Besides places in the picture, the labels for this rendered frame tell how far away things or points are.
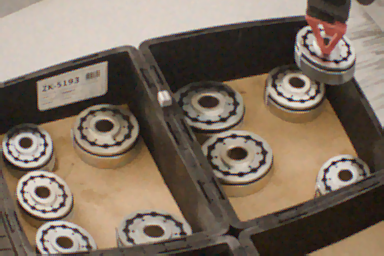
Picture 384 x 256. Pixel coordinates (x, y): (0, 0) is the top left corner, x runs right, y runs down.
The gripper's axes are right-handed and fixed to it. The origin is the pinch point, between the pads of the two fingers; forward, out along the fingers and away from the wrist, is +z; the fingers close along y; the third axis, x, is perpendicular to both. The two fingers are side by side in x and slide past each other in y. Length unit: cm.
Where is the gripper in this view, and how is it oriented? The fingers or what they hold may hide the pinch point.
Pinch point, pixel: (327, 40)
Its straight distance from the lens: 149.3
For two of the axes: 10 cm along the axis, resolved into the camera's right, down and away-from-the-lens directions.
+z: -0.7, 7.5, 6.6
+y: 3.0, -6.1, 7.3
